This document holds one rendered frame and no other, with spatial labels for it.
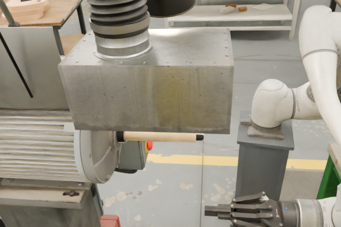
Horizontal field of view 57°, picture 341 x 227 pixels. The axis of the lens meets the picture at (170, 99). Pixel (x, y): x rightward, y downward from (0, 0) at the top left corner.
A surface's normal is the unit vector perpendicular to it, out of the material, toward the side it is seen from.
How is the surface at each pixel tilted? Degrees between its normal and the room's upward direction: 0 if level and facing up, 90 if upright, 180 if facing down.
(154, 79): 90
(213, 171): 0
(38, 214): 90
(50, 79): 90
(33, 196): 0
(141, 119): 90
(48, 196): 0
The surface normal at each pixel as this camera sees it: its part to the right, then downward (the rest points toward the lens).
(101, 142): 0.97, 0.04
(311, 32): -0.62, -0.31
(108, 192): -0.05, -0.84
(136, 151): -0.11, 0.55
